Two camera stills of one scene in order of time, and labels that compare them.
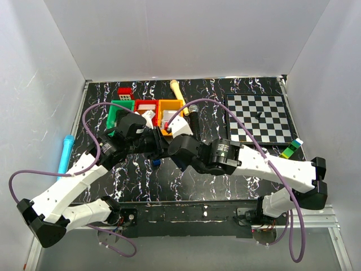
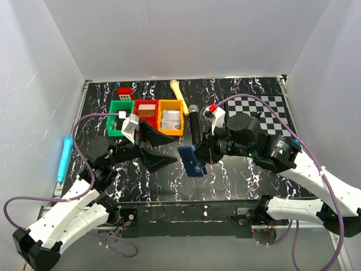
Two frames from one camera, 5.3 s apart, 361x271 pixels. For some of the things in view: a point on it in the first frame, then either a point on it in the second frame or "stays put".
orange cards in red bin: (146, 107) stays put
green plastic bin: (111, 121) stays put
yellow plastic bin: (167, 104) stays put
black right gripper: (183, 164) -> (207, 148)
